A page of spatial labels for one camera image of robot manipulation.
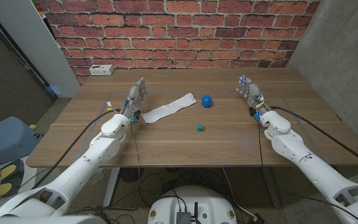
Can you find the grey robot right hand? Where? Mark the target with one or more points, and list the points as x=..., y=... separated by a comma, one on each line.
x=253, y=95

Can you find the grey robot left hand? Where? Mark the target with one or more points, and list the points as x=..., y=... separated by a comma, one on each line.
x=134, y=99

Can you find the white cloth strip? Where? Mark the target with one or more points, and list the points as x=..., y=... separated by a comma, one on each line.
x=166, y=109

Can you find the small teal block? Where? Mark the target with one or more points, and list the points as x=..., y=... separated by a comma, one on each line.
x=200, y=127

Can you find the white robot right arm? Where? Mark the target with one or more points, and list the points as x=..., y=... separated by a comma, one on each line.
x=315, y=171

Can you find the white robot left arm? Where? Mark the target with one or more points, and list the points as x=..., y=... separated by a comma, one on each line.
x=85, y=165

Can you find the blue spiky ball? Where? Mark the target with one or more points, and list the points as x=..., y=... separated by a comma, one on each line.
x=207, y=101

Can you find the yellow green tennis ball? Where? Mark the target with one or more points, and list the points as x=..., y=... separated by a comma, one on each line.
x=33, y=127

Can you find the white power strip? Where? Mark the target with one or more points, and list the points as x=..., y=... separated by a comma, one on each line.
x=101, y=70

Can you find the black round fan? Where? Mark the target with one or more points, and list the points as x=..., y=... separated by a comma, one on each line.
x=130, y=175

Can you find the red brick printed backdrop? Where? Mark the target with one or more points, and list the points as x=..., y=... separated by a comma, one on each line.
x=179, y=31

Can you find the white table leg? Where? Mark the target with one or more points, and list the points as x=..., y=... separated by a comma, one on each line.
x=111, y=186

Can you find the grey table leg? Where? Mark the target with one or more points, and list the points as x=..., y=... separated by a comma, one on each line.
x=272, y=189

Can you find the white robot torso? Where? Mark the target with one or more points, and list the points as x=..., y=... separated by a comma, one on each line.
x=191, y=199

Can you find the grey electronics box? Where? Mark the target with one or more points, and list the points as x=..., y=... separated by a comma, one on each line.
x=183, y=217

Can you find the dark grey door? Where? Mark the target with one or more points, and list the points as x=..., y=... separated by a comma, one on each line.
x=5, y=87

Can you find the blue grey storage bin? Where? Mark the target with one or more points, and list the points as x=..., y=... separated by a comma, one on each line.
x=5, y=140

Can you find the white wall panel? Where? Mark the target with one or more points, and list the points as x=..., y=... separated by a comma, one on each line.
x=26, y=37

